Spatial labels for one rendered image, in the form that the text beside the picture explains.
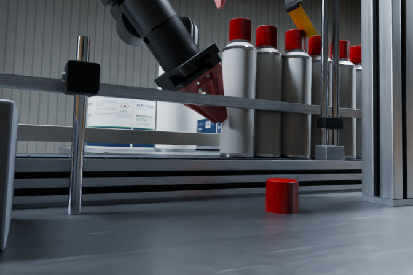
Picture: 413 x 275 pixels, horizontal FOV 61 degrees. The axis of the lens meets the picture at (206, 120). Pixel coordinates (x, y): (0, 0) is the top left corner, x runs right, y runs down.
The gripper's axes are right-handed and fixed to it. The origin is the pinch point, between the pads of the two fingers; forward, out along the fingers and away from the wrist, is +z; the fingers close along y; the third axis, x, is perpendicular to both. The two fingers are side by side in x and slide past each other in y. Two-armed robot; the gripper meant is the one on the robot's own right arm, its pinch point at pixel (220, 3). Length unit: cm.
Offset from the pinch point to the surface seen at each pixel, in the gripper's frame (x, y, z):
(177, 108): -3.5, 7.1, 22.6
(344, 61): 22.3, -12.5, 14.1
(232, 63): 21.5, 9.3, 17.3
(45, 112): -261, 21, 17
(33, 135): 17.4, 34.1, 28.9
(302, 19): 21.7, -3.2, 8.5
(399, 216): 42, 1, 35
